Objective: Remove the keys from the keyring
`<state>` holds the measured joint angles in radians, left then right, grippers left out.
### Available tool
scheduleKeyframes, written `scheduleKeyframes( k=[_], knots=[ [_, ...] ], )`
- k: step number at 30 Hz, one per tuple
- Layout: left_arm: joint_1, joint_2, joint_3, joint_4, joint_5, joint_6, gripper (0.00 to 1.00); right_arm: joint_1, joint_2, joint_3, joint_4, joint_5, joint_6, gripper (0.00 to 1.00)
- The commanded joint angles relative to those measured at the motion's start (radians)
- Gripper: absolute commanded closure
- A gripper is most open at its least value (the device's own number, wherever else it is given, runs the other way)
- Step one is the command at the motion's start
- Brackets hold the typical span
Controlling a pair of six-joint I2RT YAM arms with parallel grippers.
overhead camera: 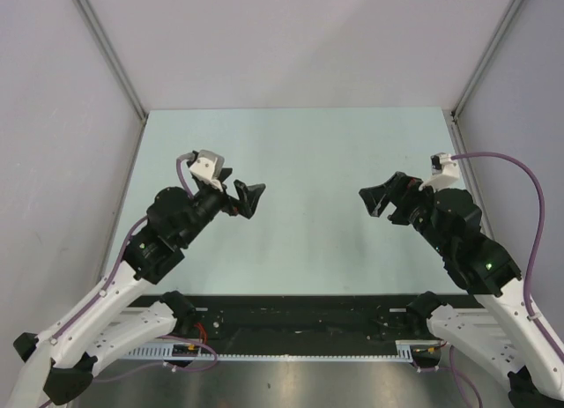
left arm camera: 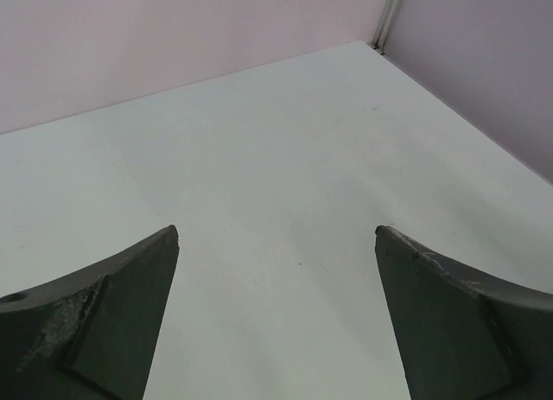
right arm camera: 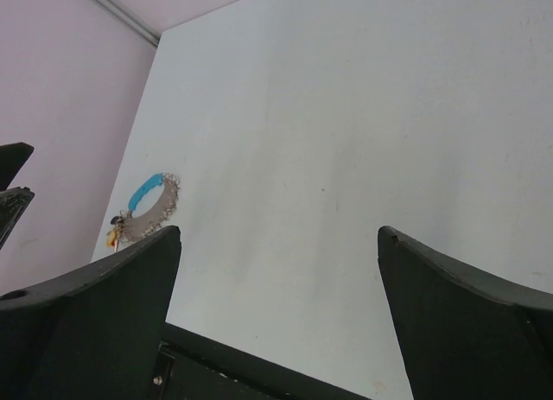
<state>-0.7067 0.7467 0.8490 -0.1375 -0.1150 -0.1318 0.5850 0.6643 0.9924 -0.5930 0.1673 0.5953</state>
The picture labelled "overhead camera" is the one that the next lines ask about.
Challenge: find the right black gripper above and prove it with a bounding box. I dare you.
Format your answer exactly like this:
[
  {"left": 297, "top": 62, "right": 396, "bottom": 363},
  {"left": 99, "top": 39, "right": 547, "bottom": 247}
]
[{"left": 358, "top": 170, "right": 451, "bottom": 256}]

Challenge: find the white slotted cable duct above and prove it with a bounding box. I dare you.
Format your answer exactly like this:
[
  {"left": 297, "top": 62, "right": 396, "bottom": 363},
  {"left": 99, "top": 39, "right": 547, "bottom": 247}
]
[{"left": 99, "top": 340, "right": 446, "bottom": 363}]

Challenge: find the right aluminium frame post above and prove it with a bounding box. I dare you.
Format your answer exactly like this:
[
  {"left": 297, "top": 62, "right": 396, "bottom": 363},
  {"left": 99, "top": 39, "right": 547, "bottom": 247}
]
[{"left": 451, "top": 0, "right": 534, "bottom": 118}]

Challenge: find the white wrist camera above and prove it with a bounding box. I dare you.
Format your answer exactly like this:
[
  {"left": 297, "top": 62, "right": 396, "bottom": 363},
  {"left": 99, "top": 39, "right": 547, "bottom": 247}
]
[
  {"left": 419, "top": 152, "right": 461, "bottom": 192},
  {"left": 189, "top": 150, "right": 225, "bottom": 192}
]

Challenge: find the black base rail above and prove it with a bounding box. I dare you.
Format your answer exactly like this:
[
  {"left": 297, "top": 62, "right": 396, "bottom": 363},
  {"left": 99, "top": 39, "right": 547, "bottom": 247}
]
[{"left": 145, "top": 295, "right": 446, "bottom": 356}]

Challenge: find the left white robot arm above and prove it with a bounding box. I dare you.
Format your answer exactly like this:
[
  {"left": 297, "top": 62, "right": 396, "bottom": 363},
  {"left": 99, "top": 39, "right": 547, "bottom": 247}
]
[{"left": 7, "top": 168, "right": 266, "bottom": 407}]

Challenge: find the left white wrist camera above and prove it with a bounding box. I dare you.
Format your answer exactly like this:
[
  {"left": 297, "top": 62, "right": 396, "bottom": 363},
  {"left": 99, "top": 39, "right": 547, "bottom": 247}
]
[{"left": 189, "top": 150, "right": 225, "bottom": 192}]

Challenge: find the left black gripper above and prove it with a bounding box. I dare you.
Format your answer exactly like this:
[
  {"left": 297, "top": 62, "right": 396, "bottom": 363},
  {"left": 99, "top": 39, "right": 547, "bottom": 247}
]
[{"left": 178, "top": 167, "right": 263, "bottom": 246}]

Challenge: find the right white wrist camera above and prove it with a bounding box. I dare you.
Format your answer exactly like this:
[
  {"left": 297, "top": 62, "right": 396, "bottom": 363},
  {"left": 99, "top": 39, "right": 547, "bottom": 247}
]
[{"left": 419, "top": 152, "right": 461, "bottom": 192}]

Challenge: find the aluminium frame post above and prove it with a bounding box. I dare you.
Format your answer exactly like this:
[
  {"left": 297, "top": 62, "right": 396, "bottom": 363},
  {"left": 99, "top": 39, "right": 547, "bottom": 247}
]
[
  {"left": 451, "top": 0, "right": 534, "bottom": 118},
  {"left": 65, "top": 0, "right": 149, "bottom": 121}
]

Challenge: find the left aluminium frame post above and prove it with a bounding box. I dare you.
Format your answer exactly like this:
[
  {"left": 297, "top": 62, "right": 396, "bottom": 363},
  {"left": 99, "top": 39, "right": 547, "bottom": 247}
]
[{"left": 65, "top": 0, "right": 149, "bottom": 121}]

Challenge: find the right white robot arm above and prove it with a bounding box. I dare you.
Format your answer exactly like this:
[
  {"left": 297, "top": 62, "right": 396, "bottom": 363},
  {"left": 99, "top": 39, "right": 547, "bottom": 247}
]
[{"left": 359, "top": 172, "right": 563, "bottom": 407}]

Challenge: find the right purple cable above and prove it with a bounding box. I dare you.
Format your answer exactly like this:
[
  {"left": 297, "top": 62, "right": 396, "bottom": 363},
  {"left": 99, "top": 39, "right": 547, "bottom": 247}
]
[{"left": 451, "top": 151, "right": 550, "bottom": 321}]

